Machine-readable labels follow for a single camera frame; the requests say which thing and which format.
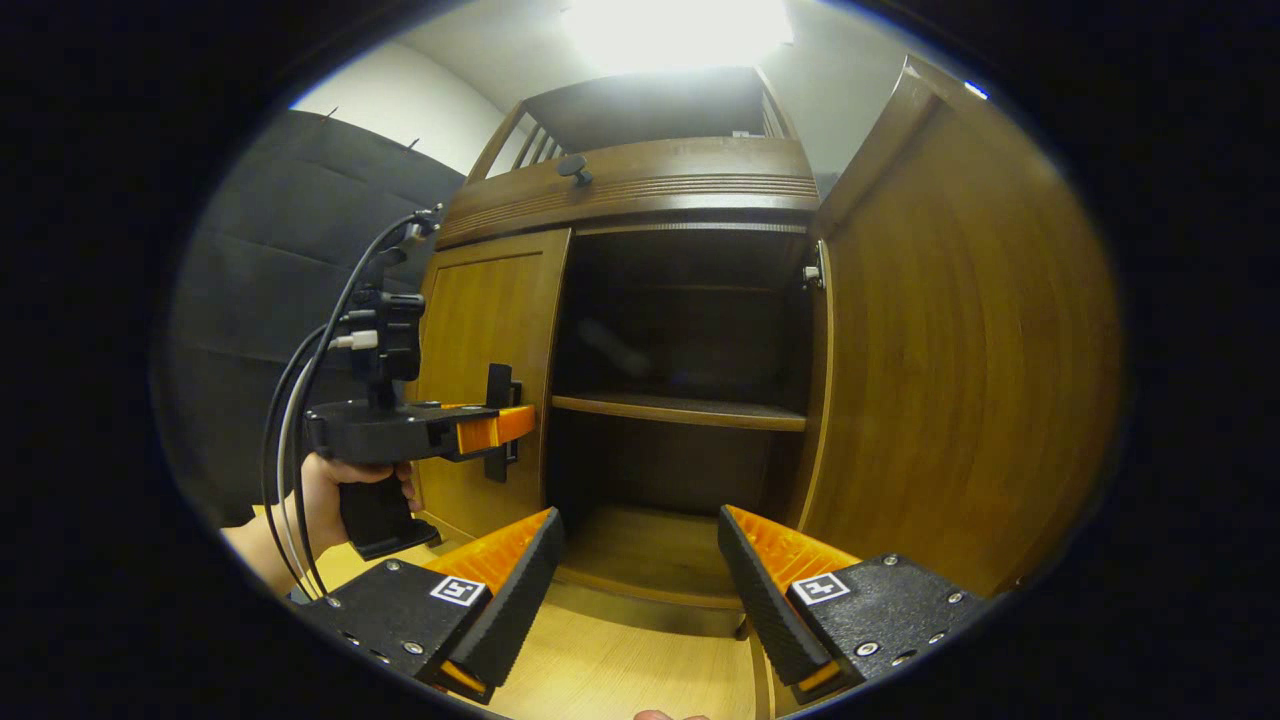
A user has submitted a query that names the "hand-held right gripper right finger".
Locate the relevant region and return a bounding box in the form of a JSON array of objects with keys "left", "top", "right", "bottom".
[{"left": 717, "top": 504, "right": 991, "bottom": 706}]

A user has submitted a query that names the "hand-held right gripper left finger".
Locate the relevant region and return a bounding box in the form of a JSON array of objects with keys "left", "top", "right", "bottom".
[{"left": 290, "top": 506, "right": 566, "bottom": 706}]

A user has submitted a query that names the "wooden cabinet door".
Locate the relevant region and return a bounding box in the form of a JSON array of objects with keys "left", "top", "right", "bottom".
[
  {"left": 800, "top": 55, "right": 1126, "bottom": 601},
  {"left": 415, "top": 228, "right": 573, "bottom": 546}
]

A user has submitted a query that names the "wooden double-door shoe cabinet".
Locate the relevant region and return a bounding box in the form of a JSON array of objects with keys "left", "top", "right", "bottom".
[{"left": 415, "top": 55, "right": 1126, "bottom": 641}]

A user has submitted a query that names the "wooden inner cabinet shelf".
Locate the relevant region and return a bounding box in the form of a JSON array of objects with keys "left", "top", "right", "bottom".
[{"left": 552, "top": 393, "right": 809, "bottom": 433}]

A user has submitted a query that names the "black backdrop cloth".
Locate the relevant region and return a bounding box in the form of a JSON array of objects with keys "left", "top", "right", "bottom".
[{"left": 155, "top": 110, "right": 466, "bottom": 526}]

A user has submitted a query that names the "large rectangular ceiling light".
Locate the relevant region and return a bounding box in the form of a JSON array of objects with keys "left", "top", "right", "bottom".
[{"left": 560, "top": 0, "right": 796, "bottom": 73}]

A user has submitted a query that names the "black cable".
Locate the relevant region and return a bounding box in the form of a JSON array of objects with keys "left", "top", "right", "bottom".
[{"left": 262, "top": 208, "right": 443, "bottom": 597}]

